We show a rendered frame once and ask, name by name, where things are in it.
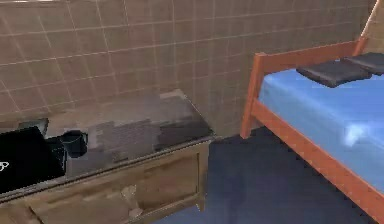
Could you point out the dark grey pillow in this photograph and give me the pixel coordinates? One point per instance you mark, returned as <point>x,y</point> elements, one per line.
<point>333,72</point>
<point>368,61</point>

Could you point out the dark mug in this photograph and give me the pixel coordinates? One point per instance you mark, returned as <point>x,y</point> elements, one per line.
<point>74,141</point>

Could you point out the orange wooden bed blue mattress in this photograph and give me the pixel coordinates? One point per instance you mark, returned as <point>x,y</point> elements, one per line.
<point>320,116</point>

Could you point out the brown wooden desk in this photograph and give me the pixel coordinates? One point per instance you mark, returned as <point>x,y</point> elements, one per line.
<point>133,166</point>

